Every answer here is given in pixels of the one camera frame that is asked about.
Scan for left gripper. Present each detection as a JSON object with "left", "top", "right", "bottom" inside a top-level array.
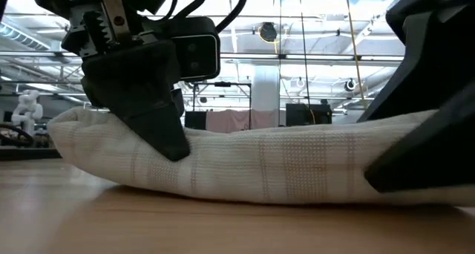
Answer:
[{"left": 31, "top": 0, "right": 191, "bottom": 162}]

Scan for white plaid towel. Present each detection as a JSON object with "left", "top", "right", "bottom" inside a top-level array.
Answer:
[{"left": 47, "top": 105, "right": 475, "bottom": 206}]

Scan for black clothes rack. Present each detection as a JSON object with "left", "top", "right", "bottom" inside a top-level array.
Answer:
[{"left": 191, "top": 81, "right": 253, "bottom": 131}]

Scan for pink cloth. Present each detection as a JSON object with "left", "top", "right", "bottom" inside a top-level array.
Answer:
[{"left": 206, "top": 108, "right": 287, "bottom": 134}]

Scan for black monitor on stand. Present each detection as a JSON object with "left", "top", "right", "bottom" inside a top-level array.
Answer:
[{"left": 285, "top": 103, "right": 333, "bottom": 128}]

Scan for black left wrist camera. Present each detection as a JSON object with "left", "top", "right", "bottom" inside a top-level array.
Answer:
[{"left": 171, "top": 16, "right": 221, "bottom": 82}]

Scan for yellow cable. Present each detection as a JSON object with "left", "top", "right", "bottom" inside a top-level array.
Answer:
[{"left": 344, "top": 0, "right": 367, "bottom": 109}]

